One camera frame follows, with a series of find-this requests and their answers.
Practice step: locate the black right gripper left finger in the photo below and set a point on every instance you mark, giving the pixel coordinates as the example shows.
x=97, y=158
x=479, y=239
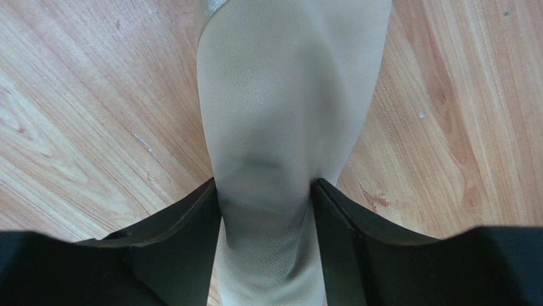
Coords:
x=169, y=255

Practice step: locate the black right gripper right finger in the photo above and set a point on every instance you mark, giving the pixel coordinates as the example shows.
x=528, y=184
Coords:
x=342, y=226

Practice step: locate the beige cloth napkin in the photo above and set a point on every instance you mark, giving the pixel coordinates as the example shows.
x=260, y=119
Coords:
x=284, y=90

